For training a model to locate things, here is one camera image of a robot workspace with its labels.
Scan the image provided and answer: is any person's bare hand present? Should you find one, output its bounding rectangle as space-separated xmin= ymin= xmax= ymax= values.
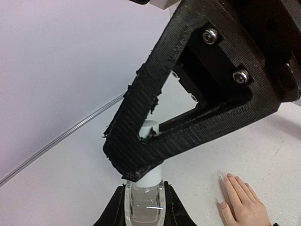
xmin=220 ymin=173 xmax=271 ymax=226

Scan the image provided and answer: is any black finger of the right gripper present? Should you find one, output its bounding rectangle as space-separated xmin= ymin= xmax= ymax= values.
xmin=103 ymin=0 xmax=301 ymax=182

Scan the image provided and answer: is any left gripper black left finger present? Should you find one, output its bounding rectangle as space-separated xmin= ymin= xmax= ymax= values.
xmin=93 ymin=186 xmax=125 ymax=226

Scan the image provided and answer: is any clear nail polish bottle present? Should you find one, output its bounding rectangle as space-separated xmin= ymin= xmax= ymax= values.
xmin=124 ymin=181 xmax=166 ymax=226

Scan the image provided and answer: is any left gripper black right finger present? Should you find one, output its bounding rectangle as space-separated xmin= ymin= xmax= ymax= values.
xmin=164 ymin=181 xmax=195 ymax=226

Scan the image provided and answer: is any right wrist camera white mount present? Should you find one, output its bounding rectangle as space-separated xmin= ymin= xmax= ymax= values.
xmin=131 ymin=0 xmax=182 ymax=10

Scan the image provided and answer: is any white nail polish cap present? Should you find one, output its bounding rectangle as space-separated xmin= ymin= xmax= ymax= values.
xmin=135 ymin=120 xmax=162 ymax=188

